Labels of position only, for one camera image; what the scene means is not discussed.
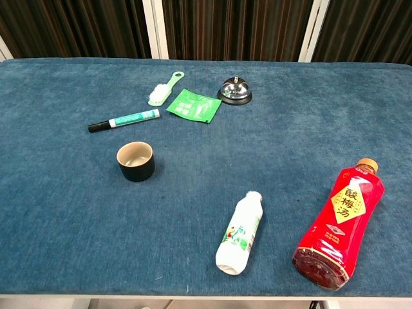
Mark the small black ceramic cup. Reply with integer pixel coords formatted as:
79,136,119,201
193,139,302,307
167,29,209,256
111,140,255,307
116,141,156,183

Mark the blue velvet table cloth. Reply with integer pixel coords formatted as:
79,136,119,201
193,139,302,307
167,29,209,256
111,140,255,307
0,57,412,297

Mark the green foil sachet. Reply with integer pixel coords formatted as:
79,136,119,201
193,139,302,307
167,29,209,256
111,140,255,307
165,88,223,124

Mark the chrome desk call bell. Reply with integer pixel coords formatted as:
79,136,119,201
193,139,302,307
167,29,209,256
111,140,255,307
217,75,254,106

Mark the light green cleaning brush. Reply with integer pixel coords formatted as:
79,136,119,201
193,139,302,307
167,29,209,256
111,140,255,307
147,71,185,107

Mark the green white marker pen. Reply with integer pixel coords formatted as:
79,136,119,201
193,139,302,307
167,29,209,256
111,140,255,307
87,108,161,133

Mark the white plastic drink bottle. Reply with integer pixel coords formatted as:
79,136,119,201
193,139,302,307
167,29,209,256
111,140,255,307
215,191,265,276

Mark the dark brown pleated curtain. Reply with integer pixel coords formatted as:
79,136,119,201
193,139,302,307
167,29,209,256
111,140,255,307
0,0,412,65

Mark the red plum juice bottle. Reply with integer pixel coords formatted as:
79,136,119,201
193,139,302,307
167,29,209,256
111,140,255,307
292,158,386,292

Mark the white partition post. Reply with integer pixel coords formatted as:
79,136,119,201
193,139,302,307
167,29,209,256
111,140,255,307
142,0,169,60
0,34,14,62
297,0,332,63

